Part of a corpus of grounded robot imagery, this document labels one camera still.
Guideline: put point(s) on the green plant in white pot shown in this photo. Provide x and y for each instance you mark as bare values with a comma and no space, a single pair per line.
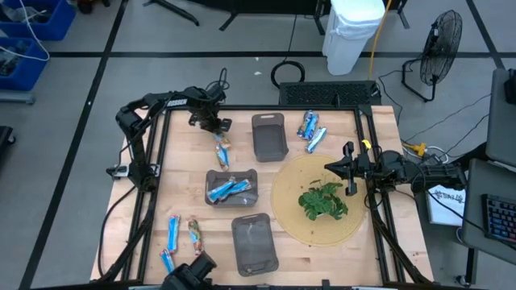
322,201

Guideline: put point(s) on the grey translucent plastic bin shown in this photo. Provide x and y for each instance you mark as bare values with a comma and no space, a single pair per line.
269,139
254,245
242,199

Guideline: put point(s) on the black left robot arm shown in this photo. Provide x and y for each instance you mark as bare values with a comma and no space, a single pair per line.
177,102

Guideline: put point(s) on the yellow clip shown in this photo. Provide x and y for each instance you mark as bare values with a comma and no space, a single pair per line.
366,143

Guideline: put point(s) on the black aluminium table frame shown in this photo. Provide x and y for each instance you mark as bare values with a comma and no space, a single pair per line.
161,161

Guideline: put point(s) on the blue granola bar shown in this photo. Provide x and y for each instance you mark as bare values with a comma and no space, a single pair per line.
313,123
168,262
173,233
303,125
240,187
221,189
316,139

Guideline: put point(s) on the black perforated box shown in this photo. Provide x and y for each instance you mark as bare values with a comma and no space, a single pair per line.
322,93

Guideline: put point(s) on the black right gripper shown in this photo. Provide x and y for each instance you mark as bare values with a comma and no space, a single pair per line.
356,167

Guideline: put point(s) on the yellow plug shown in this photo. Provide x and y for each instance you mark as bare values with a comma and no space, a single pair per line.
417,149

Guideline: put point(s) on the grey desk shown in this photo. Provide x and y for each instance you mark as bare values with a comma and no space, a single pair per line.
473,209
502,129

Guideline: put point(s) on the white trash bin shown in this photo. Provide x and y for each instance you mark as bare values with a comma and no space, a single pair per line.
350,36

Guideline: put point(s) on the round wooden board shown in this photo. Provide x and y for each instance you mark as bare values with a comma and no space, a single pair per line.
294,225

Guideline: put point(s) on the blue storage crate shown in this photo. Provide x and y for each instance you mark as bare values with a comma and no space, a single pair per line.
28,68
48,20

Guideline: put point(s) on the black keyboard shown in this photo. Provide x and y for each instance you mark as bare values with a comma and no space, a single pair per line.
500,217

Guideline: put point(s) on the black desk device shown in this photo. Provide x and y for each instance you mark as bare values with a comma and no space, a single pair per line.
511,86

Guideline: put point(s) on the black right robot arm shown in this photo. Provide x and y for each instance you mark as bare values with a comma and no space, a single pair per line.
435,177

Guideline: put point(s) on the black floor fan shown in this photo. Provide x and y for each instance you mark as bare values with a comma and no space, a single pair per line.
441,46

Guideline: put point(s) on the black stand legs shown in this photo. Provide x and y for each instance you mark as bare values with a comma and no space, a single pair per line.
173,10

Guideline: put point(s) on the white printed box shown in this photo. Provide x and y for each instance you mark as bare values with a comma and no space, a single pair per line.
445,205

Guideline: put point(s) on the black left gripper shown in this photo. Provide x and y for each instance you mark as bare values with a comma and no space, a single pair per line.
205,117

